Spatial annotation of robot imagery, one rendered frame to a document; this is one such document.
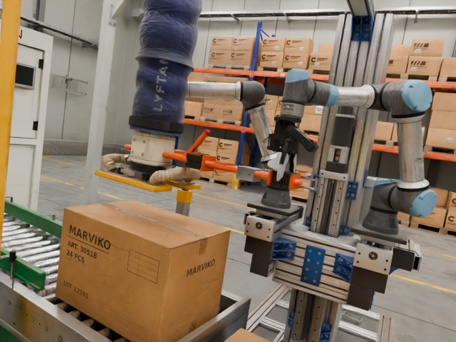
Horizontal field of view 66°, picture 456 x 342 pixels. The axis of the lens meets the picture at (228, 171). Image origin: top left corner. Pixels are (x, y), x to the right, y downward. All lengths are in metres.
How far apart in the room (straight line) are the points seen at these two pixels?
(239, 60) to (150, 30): 8.01
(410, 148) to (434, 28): 8.65
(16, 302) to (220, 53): 8.59
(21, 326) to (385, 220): 1.57
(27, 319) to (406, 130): 1.66
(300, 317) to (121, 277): 0.98
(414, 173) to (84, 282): 1.38
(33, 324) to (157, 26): 1.25
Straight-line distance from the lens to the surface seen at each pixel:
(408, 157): 1.53
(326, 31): 10.36
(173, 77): 1.44
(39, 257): 2.25
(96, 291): 1.57
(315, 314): 1.96
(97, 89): 4.46
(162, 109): 1.41
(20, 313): 1.77
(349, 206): 1.88
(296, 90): 1.17
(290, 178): 1.13
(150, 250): 1.31
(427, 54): 8.57
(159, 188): 1.33
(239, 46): 9.52
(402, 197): 1.57
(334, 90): 1.25
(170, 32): 1.44
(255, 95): 1.75
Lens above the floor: 1.36
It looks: 6 degrees down
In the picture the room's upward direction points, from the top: 8 degrees clockwise
